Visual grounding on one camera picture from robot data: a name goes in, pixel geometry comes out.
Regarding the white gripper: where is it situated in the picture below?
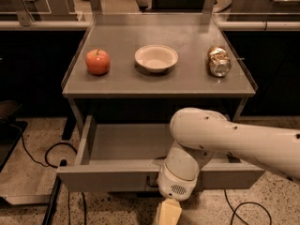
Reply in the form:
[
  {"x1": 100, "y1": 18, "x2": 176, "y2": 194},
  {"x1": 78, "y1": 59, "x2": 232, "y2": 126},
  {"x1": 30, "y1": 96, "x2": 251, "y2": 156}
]
[{"x1": 156, "y1": 165, "x2": 199, "y2": 225}]

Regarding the grey top drawer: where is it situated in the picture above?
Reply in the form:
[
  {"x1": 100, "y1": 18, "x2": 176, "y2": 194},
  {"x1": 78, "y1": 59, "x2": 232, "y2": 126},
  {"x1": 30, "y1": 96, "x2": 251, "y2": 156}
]
[{"x1": 57, "y1": 115, "x2": 264, "y2": 192}]

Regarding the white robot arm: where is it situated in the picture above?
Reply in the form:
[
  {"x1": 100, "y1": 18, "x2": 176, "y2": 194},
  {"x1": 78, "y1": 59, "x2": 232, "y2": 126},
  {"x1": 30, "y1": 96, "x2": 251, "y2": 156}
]
[{"x1": 157, "y1": 108, "x2": 300, "y2": 225}]

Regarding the grey drawer cabinet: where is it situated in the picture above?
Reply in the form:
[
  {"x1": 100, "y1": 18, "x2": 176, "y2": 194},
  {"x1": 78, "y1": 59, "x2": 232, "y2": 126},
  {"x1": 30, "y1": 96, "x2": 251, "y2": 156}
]
[{"x1": 63, "y1": 13, "x2": 255, "y2": 128}]

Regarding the black pole stand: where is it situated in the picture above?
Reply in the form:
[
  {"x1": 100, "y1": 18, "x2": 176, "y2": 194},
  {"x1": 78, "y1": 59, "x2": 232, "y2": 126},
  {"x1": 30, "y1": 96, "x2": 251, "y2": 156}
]
[{"x1": 42, "y1": 176, "x2": 62, "y2": 225}]

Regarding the white bowl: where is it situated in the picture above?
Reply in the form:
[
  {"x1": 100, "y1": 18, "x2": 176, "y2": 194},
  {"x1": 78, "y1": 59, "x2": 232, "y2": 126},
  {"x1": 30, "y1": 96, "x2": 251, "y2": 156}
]
[{"x1": 135, "y1": 45, "x2": 178, "y2": 73}]

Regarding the crushed metal can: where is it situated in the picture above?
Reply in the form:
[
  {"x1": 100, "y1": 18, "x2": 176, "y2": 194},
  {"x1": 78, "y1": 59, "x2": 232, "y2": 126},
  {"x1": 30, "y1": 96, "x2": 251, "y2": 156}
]
[{"x1": 207, "y1": 46, "x2": 232, "y2": 78}]

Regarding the red apple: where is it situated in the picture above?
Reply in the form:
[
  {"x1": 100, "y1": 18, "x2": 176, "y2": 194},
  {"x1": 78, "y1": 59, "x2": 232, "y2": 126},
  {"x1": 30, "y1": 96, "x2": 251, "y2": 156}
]
[{"x1": 85, "y1": 49, "x2": 111, "y2": 75}]

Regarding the dark equipment at left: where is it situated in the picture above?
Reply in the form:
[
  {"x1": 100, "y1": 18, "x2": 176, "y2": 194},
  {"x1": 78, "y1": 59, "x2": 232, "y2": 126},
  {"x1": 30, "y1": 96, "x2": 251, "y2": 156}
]
[{"x1": 0, "y1": 100, "x2": 27, "y2": 172}]

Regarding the black cable on right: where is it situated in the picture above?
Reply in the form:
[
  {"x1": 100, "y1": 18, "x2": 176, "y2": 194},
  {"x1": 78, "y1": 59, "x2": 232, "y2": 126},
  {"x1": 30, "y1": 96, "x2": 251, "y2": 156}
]
[{"x1": 223, "y1": 188, "x2": 273, "y2": 225}]

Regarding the black cable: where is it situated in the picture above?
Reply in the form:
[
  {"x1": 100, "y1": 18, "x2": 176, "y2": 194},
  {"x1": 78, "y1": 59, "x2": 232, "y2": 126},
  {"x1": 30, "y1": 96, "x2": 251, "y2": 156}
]
[
  {"x1": 223, "y1": 188, "x2": 273, "y2": 225},
  {"x1": 8, "y1": 124, "x2": 88, "y2": 225}
]

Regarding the black cable on left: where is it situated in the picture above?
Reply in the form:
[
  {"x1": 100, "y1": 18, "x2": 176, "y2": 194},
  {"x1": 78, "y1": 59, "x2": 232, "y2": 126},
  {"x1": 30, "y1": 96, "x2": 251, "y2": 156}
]
[{"x1": 8, "y1": 124, "x2": 88, "y2": 225}]

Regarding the white horizontal rail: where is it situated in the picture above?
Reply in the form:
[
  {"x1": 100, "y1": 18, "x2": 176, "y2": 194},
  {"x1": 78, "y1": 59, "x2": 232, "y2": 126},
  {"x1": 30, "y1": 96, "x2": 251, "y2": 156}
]
[{"x1": 0, "y1": 21, "x2": 300, "y2": 31}]

